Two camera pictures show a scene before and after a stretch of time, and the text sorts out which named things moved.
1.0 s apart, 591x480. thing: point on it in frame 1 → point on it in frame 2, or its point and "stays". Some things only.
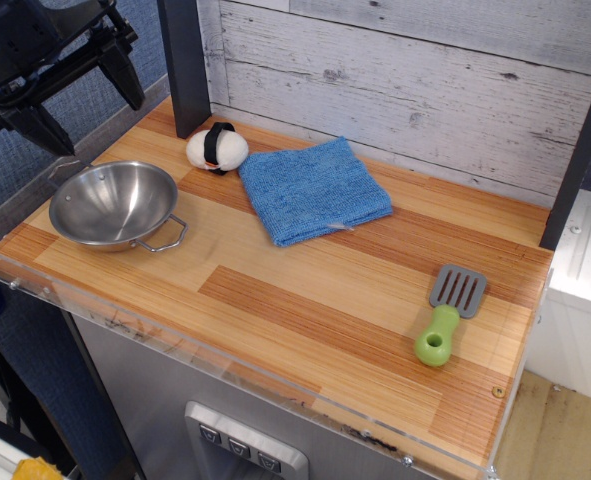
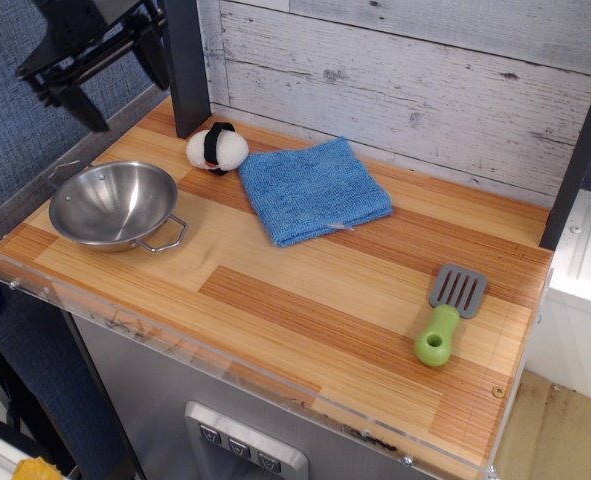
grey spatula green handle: x=454 y=291 stays
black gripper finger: x=119 y=66 → x=152 y=51
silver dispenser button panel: x=235 y=437 stays
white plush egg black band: x=218 y=149 stays
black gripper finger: x=34 y=123 → x=77 y=99
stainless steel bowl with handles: x=115 y=205 stays
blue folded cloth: x=312 y=189 stays
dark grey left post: x=183 y=35 stays
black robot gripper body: x=35 y=40 → x=78 y=34
